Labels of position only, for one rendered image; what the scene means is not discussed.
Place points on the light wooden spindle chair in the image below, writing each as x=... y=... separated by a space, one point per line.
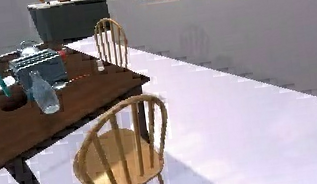
x=111 y=42
x=124 y=158

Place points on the clear glass bottle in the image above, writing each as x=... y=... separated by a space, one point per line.
x=44 y=94

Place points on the dark brown wooden table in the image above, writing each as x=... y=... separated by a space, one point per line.
x=98 y=87

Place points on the small white salt shaker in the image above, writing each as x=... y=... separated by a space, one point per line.
x=100 y=65

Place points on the small red object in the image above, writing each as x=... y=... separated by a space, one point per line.
x=62 y=54

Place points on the dark grey counter cabinet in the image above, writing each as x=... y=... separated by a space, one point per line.
x=70 y=20

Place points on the glass kettle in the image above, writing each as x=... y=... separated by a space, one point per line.
x=28 y=48

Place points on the dark brown bowl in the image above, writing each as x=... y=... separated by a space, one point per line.
x=13 y=103

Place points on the teal green stick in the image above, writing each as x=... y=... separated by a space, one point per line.
x=0 y=81

